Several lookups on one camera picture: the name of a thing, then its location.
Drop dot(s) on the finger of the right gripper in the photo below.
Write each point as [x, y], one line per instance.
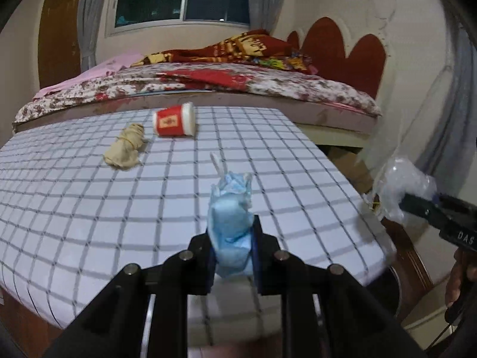
[420, 206]

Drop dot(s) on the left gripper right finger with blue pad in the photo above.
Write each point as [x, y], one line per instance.
[264, 262]

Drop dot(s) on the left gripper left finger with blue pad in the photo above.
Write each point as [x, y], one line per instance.
[202, 265]

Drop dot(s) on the clear plastic bag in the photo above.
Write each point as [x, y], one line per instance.
[394, 180]

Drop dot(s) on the blue face mask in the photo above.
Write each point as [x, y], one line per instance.
[230, 220]

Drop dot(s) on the beige paper wad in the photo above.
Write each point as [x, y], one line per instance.
[124, 151]

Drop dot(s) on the red paper cup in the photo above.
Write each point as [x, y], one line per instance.
[177, 121]

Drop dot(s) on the black round trash bin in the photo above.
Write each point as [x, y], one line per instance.
[386, 290]

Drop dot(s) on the person's right hand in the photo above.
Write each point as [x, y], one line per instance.
[465, 266]

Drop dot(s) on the grey hanging cloth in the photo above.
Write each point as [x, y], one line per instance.
[451, 148]

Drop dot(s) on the cardboard box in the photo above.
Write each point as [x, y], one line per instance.
[353, 168]

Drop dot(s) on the floral bed mattress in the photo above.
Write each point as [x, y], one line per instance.
[187, 76]

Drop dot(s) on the white grid-pattern mattress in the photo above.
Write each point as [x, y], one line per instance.
[70, 222]

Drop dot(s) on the red patterned blanket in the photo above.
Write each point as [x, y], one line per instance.
[255, 47]

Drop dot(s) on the pink sheet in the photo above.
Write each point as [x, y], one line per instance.
[107, 67]

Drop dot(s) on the brown wooden door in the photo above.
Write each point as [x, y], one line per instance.
[58, 50]

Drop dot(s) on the grey left curtain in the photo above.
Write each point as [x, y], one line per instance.
[88, 24]

